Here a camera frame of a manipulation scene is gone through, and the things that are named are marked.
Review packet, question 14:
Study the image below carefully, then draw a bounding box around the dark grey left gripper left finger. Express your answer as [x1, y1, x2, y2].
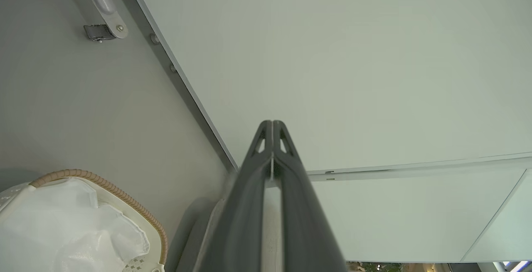
[199, 120, 273, 272]

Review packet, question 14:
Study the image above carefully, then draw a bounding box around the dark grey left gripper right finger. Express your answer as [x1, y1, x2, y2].
[272, 120, 348, 272]

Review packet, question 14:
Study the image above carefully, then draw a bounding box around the white basket with wicker rim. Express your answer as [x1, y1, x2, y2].
[0, 169, 169, 272]

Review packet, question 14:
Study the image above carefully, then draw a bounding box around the white garment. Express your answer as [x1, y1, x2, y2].
[0, 178, 150, 272]

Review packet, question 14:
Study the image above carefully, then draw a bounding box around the grey caster wheel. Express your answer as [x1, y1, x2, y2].
[83, 23, 117, 43]

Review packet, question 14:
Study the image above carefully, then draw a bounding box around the grey horizontal panel rail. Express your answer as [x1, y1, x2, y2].
[307, 152, 532, 182]

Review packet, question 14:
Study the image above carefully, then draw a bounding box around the grey partition bottom rail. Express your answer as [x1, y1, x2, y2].
[122, 0, 240, 172]

